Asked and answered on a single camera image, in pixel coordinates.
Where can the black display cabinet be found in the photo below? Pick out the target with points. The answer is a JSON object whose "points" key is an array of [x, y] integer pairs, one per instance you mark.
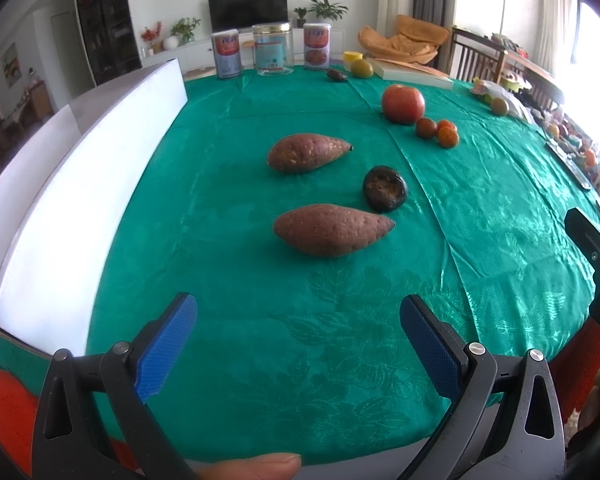
{"points": [[108, 38]]}

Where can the dark passion fruit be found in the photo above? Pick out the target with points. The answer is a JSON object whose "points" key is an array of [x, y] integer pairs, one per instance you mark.
{"points": [[384, 189]]}

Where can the yellow-green pear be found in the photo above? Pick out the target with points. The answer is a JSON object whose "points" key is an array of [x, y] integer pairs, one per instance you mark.
{"points": [[362, 69]]}

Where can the right red-label tin can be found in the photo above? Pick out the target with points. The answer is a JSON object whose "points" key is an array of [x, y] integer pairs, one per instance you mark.
{"points": [[316, 46]]}

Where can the red-label tin can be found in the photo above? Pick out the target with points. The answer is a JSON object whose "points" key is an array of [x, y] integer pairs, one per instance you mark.
{"points": [[316, 46], [226, 53]]}

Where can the sweet potato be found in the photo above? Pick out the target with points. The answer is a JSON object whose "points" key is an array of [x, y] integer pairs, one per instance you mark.
{"points": [[328, 230], [303, 152]]}

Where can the orange red cushion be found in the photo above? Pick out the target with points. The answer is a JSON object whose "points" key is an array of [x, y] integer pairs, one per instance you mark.
{"points": [[10, 414]]}

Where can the small dark fruit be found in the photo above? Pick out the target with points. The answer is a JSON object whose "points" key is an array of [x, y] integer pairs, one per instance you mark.
{"points": [[336, 75]]}

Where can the dark wooden crib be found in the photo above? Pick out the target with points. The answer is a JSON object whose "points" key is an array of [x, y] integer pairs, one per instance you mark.
{"points": [[473, 56]]}

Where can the red apple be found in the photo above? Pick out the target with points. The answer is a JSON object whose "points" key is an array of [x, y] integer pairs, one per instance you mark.
{"points": [[403, 105]]}

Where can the left hand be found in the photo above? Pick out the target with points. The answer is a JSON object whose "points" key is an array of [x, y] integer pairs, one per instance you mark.
{"points": [[274, 466]]}

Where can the green tablecloth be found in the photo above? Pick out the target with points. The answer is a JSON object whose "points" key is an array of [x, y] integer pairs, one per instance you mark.
{"points": [[302, 353]]}

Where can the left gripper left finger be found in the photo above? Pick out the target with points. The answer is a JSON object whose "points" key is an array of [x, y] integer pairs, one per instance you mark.
{"points": [[128, 374]]}

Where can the orange lounge chair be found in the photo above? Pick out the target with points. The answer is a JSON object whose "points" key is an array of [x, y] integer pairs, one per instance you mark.
{"points": [[415, 41]]}

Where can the small brownish tangerine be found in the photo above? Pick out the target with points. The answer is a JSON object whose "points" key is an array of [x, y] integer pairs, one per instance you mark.
{"points": [[426, 128]]}

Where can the orange tangerine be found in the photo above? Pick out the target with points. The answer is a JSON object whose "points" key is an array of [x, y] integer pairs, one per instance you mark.
{"points": [[448, 137], [444, 123]]}

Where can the left red-label tin can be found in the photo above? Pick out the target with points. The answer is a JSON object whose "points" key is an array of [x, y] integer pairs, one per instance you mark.
{"points": [[226, 53]]}

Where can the white cardboard box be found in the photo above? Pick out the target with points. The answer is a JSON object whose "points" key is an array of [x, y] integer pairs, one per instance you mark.
{"points": [[62, 198]]}

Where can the clear glass jar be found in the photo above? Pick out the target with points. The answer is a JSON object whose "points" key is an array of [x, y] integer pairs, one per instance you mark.
{"points": [[273, 53]]}

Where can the brown-green pear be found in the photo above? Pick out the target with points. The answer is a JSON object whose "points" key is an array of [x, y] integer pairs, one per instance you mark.
{"points": [[499, 107]]}

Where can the potted green plant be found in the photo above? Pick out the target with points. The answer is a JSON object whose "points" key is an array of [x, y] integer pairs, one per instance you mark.
{"points": [[325, 10]]}

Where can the yellow cup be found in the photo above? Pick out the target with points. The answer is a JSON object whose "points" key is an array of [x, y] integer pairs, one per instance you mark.
{"points": [[349, 57]]}

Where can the white plastic bag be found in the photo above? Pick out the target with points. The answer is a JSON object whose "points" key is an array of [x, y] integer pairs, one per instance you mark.
{"points": [[483, 88]]}

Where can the white tv cabinet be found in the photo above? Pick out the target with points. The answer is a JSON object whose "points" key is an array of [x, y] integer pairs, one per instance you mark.
{"points": [[199, 54]]}

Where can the black television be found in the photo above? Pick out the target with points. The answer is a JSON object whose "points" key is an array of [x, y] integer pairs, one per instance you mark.
{"points": [[242, 14]]}

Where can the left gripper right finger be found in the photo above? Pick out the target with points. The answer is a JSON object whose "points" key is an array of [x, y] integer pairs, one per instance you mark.
{"points": [[504, 420]]}

